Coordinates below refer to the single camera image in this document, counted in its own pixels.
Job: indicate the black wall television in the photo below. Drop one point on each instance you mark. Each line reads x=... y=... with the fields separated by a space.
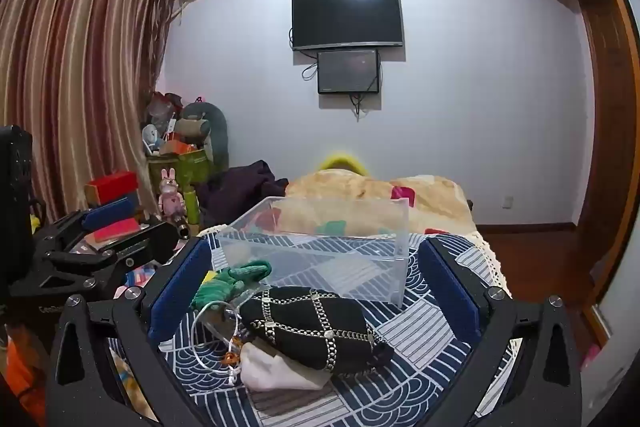
x=347 y=18

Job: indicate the brown wooden wardrobe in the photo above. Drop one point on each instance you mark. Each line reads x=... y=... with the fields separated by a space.
x=607 y=82

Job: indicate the pink rabbit figure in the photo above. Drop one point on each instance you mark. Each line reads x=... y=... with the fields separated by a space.
x=171 y=197

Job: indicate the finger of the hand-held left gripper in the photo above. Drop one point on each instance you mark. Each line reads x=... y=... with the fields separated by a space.
x=162 y=234
x=100 y=274

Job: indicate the red box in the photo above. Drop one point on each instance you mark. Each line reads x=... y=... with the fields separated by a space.
x=112 y=186

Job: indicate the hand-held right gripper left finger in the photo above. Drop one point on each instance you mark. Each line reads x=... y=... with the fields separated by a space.
x=175 y=289

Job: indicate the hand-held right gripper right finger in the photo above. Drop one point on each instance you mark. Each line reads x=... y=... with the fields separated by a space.
x=450 y=294

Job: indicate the white crochet bedspread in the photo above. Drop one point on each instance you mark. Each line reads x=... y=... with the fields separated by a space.
x=495 y=267

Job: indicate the blue box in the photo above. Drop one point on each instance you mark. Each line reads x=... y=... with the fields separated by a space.
x=110 y=212

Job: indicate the striped brown curtain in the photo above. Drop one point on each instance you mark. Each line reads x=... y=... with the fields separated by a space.
x=75 y=82

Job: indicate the beige printed blanket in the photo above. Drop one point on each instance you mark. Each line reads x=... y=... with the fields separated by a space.
x=350 y=187

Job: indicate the white cloth pouch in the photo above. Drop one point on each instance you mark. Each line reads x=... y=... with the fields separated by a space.
x=275 y=369

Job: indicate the dark purple cloth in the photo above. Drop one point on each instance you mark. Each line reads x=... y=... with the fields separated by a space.
x=240 y=192

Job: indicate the yellow plastic object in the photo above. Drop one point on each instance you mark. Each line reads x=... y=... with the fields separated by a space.
x=342 y=159

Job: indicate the orange cloth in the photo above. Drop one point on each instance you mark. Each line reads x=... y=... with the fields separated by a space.
x=22 y=372

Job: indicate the green cardboard box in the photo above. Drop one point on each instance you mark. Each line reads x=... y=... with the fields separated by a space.
x=192 y=164

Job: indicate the pink flat box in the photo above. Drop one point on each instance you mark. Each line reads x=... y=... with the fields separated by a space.
x=117 y=229

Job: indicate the clear plastic storage box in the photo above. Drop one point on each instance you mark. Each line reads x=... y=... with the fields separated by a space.
x=320 y=257

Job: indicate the green bottle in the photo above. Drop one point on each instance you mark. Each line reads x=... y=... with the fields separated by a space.
x=191 y=207

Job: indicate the small white fan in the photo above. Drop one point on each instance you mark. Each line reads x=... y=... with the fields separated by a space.
x=151 y=138

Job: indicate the white wall socket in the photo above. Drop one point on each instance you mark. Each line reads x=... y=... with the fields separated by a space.
x=508 y=202

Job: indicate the small black wall monitor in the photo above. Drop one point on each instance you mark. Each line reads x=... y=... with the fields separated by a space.
x=348 y=71

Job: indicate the green crocodile toy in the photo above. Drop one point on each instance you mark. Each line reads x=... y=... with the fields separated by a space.
x=225 y=282

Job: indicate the grey plush toy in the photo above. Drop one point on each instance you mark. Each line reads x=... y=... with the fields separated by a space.
x=217 y=132

